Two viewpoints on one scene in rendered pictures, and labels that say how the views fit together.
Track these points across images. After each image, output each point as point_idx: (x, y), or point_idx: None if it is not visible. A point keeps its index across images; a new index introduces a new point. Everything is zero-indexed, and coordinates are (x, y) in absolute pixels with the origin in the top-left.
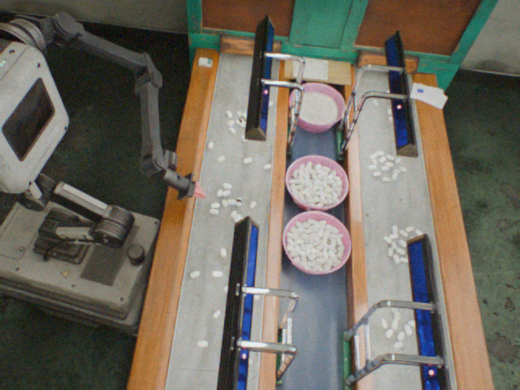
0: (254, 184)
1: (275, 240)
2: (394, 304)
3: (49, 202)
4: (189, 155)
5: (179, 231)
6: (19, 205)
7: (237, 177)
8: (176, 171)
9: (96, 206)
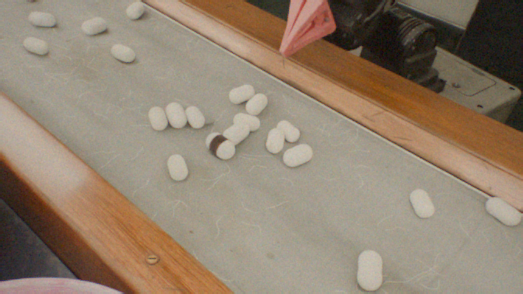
0: (247, 229)
1: (0, 123)
2: None
3: (470, 92)
4: (468, 134)
5: (243, 26)
6: (478, 71)
7: (315, 205)
8: (419, 92)
9: None
